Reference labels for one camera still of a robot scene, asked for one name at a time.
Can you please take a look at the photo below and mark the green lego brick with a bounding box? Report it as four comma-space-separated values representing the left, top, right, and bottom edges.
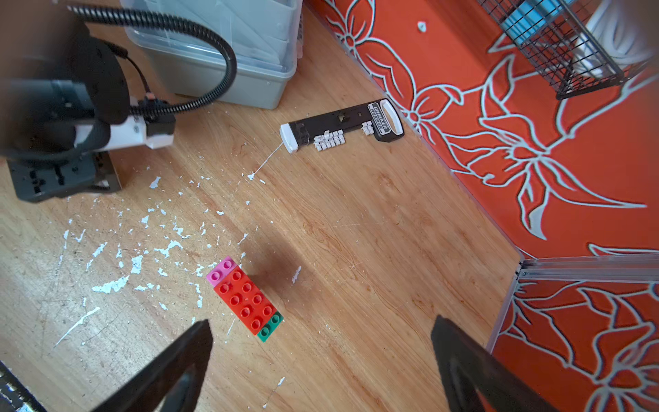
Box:
257, 312, 283, 343

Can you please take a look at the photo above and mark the pink lego brick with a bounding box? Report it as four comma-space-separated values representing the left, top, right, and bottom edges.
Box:
206, 257, 237, 288

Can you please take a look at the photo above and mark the black wire basket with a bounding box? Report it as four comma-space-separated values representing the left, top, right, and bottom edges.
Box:
478, 0, 657, 100

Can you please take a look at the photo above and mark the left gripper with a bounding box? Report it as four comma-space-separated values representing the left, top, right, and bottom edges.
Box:
8, 152, 122, 203

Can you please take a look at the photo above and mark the white cable bundle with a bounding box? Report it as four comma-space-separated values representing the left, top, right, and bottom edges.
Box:
570, 0, 659, 81

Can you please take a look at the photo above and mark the black white power strip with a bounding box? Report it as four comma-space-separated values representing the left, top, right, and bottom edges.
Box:
280, 99, 404, 154

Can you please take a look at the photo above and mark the light blue box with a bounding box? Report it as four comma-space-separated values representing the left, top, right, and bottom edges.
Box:
501, 0, 565, 46

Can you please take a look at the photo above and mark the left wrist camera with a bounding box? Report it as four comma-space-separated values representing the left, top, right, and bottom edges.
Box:
93, 115, 176, 152

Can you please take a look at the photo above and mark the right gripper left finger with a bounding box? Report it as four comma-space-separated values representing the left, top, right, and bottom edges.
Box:
95, 319, 213, 411

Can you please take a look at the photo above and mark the red lego brick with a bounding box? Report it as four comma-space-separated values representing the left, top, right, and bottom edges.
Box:
214, 268, 278, 336

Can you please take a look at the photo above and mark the clear plastic storage box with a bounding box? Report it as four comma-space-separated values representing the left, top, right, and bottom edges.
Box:
119, 0, 305, 110

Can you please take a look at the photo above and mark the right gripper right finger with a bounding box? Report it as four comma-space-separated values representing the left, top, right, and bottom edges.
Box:
431, 316, 556, 411

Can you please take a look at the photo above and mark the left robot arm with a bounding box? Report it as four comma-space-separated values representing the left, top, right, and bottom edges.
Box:
1, 2, 238, 204

